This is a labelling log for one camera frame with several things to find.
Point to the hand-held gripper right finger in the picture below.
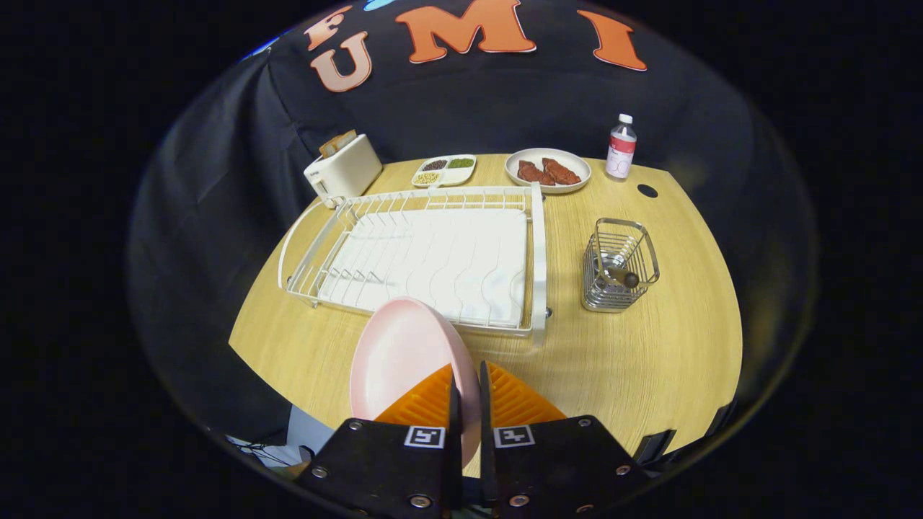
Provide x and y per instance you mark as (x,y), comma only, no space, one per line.
(562,461)

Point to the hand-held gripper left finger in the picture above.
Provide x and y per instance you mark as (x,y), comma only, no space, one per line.
(382,461)

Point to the pink plate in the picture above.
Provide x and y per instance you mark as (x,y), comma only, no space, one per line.
(404,360)

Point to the white plate with meat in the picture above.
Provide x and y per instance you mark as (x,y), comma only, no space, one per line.
(583,167)

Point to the white divided dish with beans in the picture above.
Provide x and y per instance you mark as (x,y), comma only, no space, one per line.
(443,171)

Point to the red meat piece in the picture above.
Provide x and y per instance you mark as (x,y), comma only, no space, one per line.
(533,173)
(562,173)

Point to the white toaster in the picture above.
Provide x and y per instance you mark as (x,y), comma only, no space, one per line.
(346,173)

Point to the clear bottle with red label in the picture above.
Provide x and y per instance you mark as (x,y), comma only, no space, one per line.
(621,151)

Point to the toasted bread slice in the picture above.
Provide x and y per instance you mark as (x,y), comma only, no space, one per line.
(346,139)
(330,148)

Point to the black backdrop cloth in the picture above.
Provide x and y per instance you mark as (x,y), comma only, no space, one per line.
(505,108)

